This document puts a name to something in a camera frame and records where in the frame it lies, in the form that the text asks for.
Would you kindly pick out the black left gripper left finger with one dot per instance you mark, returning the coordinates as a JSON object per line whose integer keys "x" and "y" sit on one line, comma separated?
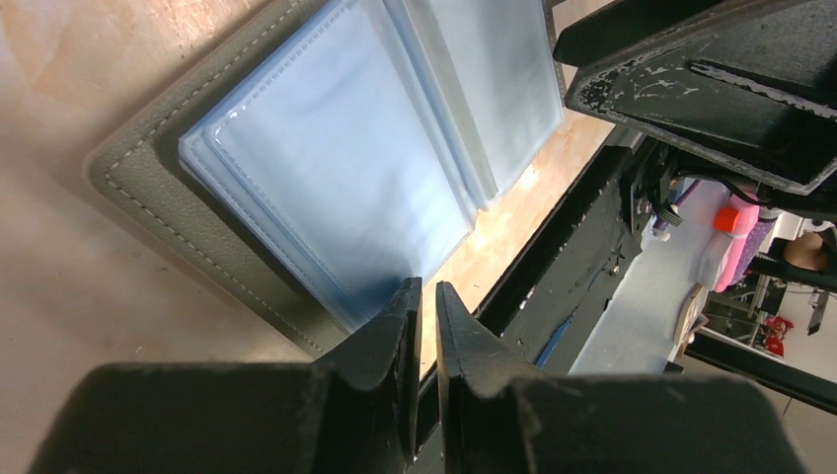
{"x": 353, "y": 410}

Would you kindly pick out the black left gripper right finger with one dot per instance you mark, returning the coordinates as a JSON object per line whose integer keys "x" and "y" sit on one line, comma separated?
{"x": 501, "y": 414}

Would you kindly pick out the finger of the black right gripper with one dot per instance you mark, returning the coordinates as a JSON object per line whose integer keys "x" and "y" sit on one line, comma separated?
{"x": 622, "y": 24}
{"x": 756, "y": 96}

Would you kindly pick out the grey card holder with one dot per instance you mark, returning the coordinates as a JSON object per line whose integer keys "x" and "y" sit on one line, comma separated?
{"x": 137, "y": 170}

